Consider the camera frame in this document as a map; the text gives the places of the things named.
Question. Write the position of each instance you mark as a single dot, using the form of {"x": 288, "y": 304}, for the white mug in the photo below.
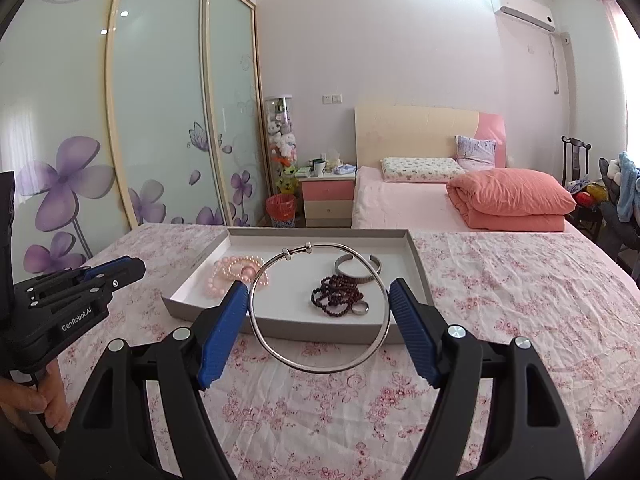
{"x": 318, "y": 166}

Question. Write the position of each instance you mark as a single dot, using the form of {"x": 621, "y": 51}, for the dark wooden chair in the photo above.
{"x": 575, "y": 160}

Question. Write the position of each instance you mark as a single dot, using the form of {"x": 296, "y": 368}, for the light blue garment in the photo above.
{"x": 627, "y": 185}

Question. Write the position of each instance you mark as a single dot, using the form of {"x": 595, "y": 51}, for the bed with pink sheet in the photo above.
{"x": 395, "y": 205}

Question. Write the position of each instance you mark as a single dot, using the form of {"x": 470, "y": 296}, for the wide engraved silver cuff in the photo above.
{"x": 372, "y": 271}

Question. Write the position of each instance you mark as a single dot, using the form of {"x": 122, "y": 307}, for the clear tube of plush toys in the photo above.
{"x": 280, "y": 130}

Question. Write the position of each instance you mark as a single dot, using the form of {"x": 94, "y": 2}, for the pink and cream nightstand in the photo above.
{"x": 327, "y": 200}

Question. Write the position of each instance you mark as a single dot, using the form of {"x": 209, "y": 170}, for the green plush toy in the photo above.
{"x": 286, "y": 182}

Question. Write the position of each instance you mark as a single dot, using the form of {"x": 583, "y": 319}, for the bin with red bag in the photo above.
{"x": 281, "y": 210}

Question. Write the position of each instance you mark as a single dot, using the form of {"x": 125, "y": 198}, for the thin silver bangle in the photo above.
{"x": 296, "y": 251}

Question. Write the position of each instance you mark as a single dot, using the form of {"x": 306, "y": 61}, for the wardrobe with purple flower doors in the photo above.
{"x": 160, "y": 110}

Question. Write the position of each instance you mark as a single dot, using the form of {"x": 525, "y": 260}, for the grey cardboard tray box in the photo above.
{"x": 280, "y": 320}

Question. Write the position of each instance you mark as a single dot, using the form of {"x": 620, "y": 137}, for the person's left hand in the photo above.
{"x": 47, "y": 402}

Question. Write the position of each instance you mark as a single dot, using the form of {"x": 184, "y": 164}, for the white wall socket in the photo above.
{"x": 332, "y": 97}

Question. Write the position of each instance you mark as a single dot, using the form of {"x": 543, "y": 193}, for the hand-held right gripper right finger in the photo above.
{"x": 415, "y": 335}

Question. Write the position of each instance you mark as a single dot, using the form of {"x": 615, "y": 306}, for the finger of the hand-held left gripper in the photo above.
{"x": 115, "y": 271}

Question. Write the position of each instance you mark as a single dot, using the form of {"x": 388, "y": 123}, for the cream and pink headboard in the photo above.
{"x": 410, "y": 130}

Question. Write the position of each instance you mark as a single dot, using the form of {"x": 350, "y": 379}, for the folded orange quilt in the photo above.
{"x": 510, "y": 200}

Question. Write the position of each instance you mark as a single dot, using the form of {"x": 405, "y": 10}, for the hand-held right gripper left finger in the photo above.
{"x": 220, "y": 340}

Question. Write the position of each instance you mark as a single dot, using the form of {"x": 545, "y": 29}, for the white air conditioner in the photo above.
{"x": 522, "y": 7}

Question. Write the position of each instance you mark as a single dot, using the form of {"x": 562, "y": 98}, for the purple printed pillow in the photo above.
{"x": 475, "y": 152}

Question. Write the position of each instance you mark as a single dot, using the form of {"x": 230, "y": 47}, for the patterned white pillow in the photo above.
{"x": 420, "y": 170}

